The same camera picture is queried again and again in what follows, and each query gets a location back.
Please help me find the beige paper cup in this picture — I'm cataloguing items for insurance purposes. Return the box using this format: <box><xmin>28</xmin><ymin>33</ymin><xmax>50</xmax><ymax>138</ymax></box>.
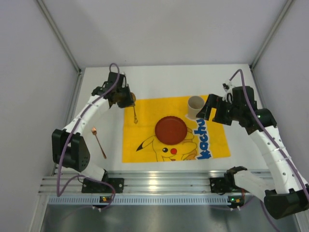
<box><xmin>187</xmin><ymin>96</ymin><xmax>205</xmax><ymax>120</ymax></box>

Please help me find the gold spoon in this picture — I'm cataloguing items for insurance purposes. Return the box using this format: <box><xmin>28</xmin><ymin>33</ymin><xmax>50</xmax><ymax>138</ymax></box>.
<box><xmin>131</xmin><ymin>92</ymin><xmax>138</xmax><ymax>124</ymax></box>

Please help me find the red round plate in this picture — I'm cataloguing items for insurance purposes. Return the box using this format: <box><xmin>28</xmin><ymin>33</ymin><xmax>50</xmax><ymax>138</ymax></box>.
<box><xmin>154</xmin><ymin>116</ymin><xmax>187</xmax><ymax>145</ymax></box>

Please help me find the yellow pikachu cloth placemat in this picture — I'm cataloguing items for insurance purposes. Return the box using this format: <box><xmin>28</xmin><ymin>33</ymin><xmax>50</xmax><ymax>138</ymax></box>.
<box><xmin>122</xmin><ymin>96</ymin><xmax>231</xmax><ymax>163</ymax></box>

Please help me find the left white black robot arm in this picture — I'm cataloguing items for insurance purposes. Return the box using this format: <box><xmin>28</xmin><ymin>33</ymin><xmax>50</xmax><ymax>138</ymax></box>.
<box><xmin>52</xmin><ymin>72</ymin><xmax>135</xmax><ymax>181</ymax></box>

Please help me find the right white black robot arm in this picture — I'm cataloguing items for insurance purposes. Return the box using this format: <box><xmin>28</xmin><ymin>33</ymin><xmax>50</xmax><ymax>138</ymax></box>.
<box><xmin>197</xmin><ymin>86</ymin><xmax>309</xmax><ymax>219</ymax></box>

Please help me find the gold fork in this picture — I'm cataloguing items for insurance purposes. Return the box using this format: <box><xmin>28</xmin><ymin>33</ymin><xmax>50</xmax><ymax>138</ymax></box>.
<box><xmin>91</xmin><ymin>127</ymin><xmax>107</xmax><ymax>159</ymax></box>

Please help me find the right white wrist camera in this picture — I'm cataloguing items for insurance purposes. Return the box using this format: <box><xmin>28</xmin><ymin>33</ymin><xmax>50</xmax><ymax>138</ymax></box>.
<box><xmin>223</xmin><ymin>79</ymin><xmax>235</xmax><ymax>102</ymax></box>

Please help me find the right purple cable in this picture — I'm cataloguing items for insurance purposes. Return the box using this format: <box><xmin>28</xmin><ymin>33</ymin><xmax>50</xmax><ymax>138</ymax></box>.
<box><xmin>228</xmin><ymin>69</ymin><xmax>309</xmax><ymax>232</ymax></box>

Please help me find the purple cable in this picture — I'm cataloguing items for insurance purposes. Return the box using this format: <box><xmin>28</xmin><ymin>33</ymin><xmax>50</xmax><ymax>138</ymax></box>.
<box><xmin>56</xmin><ymin>63</ymin><xmax>120</xmax><ymax>211</ymax></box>
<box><xmin>228</xmin><ymin>69</ymin><xmax>309</xmax><ymax>232</ymax></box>

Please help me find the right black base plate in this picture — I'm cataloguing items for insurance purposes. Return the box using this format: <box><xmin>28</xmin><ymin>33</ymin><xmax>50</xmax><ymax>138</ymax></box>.
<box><xmin>209</xmin><ymin>177</ymin><xmax>242</xmax><ymax>195</ymax></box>

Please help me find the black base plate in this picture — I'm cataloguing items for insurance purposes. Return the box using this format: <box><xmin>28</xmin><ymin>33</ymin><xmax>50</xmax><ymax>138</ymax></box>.
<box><xmin>209</xmin><ymin>177</ymin><xmax>242</xmax><ymax>195</ymax></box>
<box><xmin>81</xmin><ymin>178</ymin><xmax>124</xmax><ymax>193</ymax></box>

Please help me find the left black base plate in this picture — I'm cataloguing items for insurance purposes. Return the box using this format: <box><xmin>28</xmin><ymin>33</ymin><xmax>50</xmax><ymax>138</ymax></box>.
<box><xmin>81</xmin><ymin>178</ymin><xmax>124</xmax><ymax>193</ymax></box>

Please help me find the aluminium mounting rail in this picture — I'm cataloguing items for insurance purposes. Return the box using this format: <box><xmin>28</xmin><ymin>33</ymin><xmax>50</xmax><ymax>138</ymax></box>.
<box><xmin>38</xmin><ymin>170</ymin><xmax>301</xmax><ymax>194</ymax></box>

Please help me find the perforated cable duct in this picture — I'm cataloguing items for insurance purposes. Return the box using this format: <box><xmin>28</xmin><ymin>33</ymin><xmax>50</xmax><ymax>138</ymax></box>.
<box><xmin>48</xmin><ymin>195</ymin><xmax>244</xmax><ymax>206</ymax></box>

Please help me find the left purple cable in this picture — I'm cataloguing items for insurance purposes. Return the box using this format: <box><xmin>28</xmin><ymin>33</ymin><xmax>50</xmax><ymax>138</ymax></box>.
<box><xmin>56</xmin><ymin>63</ymin><xmax>120</xmax><ymax>211</ymax></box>

